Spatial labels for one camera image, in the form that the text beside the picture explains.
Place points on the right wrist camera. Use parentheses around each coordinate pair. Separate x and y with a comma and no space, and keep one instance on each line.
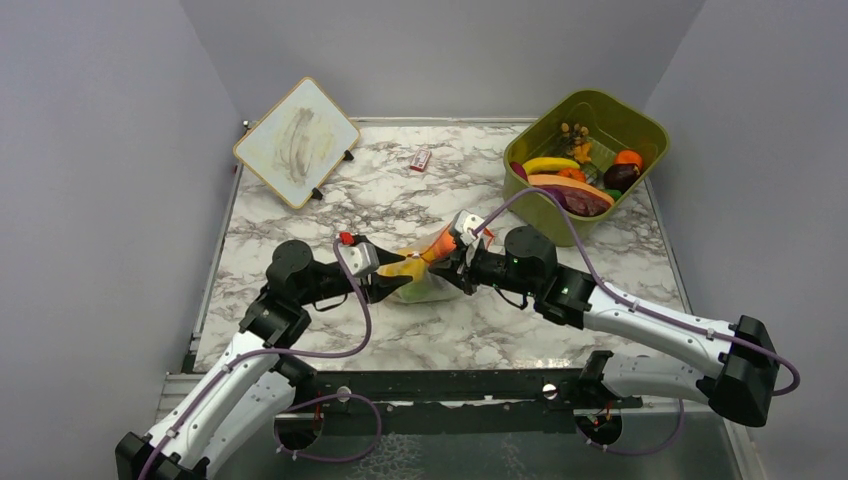
(463,227)

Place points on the yellow toy bell pepper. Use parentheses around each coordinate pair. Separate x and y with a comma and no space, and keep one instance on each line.
(413,267)

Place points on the orange toy tangerine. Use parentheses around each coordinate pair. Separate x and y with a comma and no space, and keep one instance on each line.
(629,157)

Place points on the peach toy fruit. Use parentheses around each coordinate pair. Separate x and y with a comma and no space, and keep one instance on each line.
(441,247)

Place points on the clear zip top bag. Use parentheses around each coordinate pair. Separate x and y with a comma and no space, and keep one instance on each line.
(414,250)

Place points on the green toy cucumber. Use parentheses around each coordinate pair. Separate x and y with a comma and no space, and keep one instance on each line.
(616,195)

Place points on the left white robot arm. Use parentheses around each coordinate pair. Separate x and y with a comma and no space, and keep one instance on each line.
(260,373)

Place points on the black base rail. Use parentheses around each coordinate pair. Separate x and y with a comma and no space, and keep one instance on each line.
(433,402)

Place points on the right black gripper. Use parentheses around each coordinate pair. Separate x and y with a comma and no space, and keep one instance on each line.
(455,271)

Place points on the red toy steak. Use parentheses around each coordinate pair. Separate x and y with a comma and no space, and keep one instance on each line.
(579,202)

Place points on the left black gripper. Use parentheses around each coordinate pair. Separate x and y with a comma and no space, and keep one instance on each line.
(380,285)

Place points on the small whiteboard with wooden frame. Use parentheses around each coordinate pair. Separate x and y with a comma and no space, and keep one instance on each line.
(298,143)

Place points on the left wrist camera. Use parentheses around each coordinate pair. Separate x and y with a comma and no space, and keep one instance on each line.
(358,254)

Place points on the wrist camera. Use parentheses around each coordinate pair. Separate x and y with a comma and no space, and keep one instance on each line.
(463,227)
(358,254)

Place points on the small orange toy pumpkin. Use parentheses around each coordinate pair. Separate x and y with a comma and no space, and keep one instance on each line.
(575,174)

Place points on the yellow toy banana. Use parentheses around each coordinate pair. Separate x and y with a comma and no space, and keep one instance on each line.
(549,164)

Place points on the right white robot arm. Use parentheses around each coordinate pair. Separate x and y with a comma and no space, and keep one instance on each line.
(729,366)

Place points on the small red white box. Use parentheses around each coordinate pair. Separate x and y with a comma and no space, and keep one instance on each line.
(420,160)

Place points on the dark twig with brown nuts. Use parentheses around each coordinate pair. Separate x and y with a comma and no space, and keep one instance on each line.
(574,134)

